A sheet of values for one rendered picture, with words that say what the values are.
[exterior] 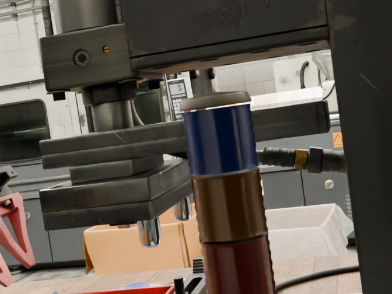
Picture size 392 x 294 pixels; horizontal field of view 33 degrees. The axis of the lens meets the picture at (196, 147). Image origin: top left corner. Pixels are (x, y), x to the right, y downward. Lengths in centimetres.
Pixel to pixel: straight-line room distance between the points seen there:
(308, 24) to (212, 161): 23
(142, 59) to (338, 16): 16
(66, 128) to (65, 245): 100
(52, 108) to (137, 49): 520
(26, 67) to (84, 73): 754
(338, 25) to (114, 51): 19
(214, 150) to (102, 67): 27
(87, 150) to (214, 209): 28
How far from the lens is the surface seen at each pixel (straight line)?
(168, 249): 294
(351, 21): 54
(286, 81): 569
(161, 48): 56
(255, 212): 35
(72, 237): 579
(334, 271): 110
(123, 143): 60
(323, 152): 68
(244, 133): 35
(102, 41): 60
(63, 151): 62
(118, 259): 304
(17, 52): 820
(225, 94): 34
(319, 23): 54
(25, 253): 70
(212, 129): 34
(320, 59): 533
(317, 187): 512
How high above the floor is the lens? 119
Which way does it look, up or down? 3 degrees down
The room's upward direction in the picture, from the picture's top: 8 degrees counter-clockwise
